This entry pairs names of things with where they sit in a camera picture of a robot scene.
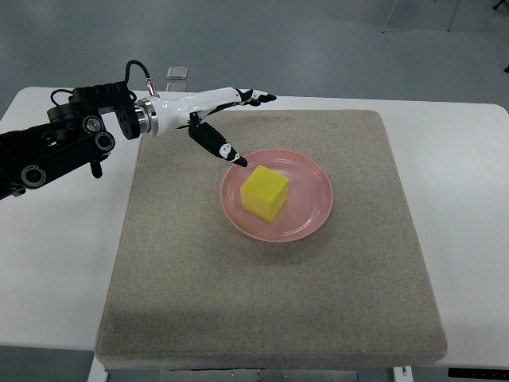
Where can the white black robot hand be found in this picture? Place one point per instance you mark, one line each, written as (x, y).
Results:
(158, 116)

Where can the yellow foam block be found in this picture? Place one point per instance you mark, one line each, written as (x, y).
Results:
(264, 193)

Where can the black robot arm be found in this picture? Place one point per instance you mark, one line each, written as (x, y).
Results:
(75, 136)

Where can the pink plastic plate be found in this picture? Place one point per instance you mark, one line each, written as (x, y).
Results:
(308, 205)

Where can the silver floor outlet box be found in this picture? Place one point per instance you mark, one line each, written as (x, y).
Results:
(177, 73)

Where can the beige felt mat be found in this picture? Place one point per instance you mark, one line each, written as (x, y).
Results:
(306, 259)

